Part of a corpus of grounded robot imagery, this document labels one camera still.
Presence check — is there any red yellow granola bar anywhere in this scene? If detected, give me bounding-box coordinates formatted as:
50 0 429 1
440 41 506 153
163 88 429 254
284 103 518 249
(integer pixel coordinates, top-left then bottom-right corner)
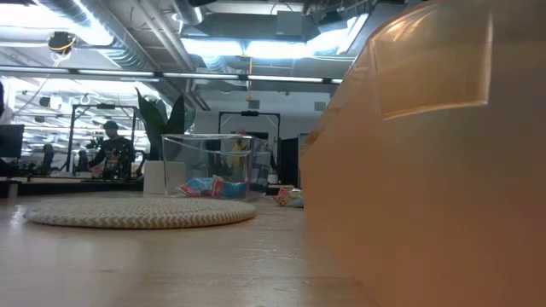
272 187 305 209

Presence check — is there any red blue granola bar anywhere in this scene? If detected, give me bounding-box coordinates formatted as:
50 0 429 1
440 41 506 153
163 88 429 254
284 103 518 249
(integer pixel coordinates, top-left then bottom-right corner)
177 177 217 199

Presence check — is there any black partition panel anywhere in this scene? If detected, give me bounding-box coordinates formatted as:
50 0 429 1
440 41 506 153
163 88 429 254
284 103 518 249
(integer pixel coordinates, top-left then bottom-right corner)
279 136 300 188

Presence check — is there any clear plastic bin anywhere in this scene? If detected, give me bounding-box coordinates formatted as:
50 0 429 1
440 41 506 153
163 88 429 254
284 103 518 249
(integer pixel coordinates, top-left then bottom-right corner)
160 133 274 201

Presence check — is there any green plant in white pot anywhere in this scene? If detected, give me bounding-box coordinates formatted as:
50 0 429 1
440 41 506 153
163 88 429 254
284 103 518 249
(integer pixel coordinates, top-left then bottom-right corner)
135 87 197 196

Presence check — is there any orange plastic bin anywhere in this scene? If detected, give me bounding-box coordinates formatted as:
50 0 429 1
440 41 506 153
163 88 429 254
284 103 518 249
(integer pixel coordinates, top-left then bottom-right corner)
298 0 546 307

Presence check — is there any person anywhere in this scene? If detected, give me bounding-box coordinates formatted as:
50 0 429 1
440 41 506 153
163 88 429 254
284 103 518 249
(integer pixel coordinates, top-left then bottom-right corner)
87 119 137 180

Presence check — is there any black background table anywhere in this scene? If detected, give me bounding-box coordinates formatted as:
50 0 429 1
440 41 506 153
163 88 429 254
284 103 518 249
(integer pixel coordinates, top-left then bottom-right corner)
0 177 144 198

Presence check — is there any black monitor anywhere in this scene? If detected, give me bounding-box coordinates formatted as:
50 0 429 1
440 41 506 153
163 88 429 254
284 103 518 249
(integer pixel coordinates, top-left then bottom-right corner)
0 123 26 159

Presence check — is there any black background rig frame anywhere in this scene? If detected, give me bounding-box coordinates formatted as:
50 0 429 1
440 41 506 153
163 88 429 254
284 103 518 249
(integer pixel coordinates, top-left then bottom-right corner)
218 110 282 140
67 103 138 174

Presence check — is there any black aluminium rig frame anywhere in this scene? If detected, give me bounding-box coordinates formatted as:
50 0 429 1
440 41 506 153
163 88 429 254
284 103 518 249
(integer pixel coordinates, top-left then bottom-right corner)
0 63 345 86

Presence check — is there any black ceiling cable reel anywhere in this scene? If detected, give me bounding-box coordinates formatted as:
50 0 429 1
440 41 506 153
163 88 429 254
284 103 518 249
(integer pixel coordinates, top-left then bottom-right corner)
46 30 78 55

